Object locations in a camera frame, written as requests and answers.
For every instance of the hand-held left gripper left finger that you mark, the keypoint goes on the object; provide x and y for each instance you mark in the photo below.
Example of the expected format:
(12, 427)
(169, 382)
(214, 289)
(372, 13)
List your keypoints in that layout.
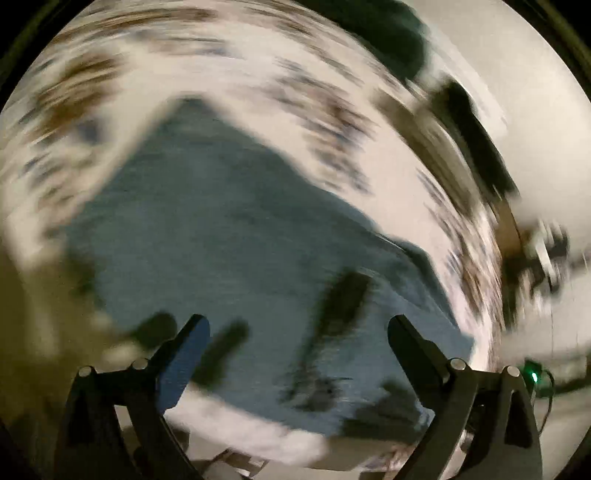
(184, 357)

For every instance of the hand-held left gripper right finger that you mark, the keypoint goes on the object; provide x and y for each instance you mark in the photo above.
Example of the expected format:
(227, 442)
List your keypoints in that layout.
(406, 344)

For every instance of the blue pants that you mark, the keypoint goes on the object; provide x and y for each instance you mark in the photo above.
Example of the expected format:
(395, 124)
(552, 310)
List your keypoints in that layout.
(240, 258)

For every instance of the dark furniture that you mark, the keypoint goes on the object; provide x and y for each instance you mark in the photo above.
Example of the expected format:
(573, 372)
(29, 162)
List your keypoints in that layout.
(475, 143)

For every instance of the white patterned bed sheet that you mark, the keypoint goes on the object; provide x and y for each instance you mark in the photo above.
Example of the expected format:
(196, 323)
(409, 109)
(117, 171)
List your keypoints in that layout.
(231, 69)

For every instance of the dark cloth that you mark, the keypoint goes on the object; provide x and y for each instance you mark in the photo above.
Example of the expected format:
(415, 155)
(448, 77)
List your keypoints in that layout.
(392, 37)

